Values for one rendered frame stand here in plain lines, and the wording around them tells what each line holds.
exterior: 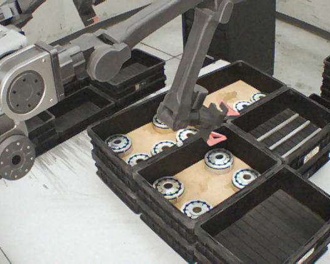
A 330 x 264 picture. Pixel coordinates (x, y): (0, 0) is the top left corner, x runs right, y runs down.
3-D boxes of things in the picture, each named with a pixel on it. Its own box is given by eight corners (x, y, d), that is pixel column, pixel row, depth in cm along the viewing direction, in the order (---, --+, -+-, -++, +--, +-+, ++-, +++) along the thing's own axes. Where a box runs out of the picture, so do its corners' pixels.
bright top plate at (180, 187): (162, 203, 136) (162, 202, 136) (146, 185, 143) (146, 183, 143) (190, 191, 140) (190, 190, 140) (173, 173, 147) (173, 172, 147)
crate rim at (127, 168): (130, 176, 140) (129, 171, 138) (85, 132, 159) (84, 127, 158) (224, 126, 158) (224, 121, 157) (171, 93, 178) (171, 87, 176)
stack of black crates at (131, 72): (122, 149, 272) (114, 86, 245) (95, 129, 291) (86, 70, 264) (170, 121, 293) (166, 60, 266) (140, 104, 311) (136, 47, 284)
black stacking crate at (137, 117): (134, 197, 146) (130, 171, 139) (90, 153, 165) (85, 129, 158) (222, 148, 164) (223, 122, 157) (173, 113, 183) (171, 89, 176)
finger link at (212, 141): (218, 137, 150) (195, 132, 145) (227, 119, 147) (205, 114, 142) (227, 149, 145) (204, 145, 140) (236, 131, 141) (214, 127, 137)
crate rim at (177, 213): (191, 230, 120) (191, 225, 119) (131, 176, 140) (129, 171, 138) (283, 167, 138) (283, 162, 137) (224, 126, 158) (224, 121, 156)
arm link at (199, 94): (154, 114, 131) (175, 130, 127) (169, 80, 127) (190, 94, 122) (179, 112, 140) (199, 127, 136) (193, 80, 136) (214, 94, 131)
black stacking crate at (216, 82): (222, 147, 164) (224, 122, 157) (173, 112, 183) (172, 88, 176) (286, 109, 182) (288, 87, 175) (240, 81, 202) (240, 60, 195)
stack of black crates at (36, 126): (20, 210, 231) (-3, 150, 204) (0, 183, 249) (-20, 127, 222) (71, 179, 251) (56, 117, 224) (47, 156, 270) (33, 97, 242)
